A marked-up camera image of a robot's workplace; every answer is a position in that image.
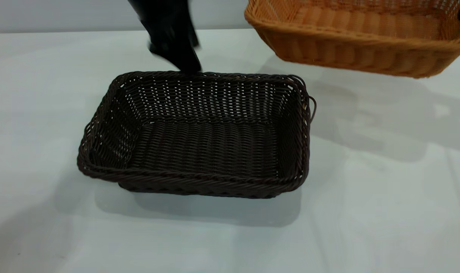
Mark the black woven wicker basket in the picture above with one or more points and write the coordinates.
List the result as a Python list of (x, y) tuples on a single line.
[(207, 148)]

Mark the orange woven wicker basket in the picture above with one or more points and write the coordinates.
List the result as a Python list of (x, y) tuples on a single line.
[(351, 49)]

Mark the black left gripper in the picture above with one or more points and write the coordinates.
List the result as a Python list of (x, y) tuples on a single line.
[(163, 21)]

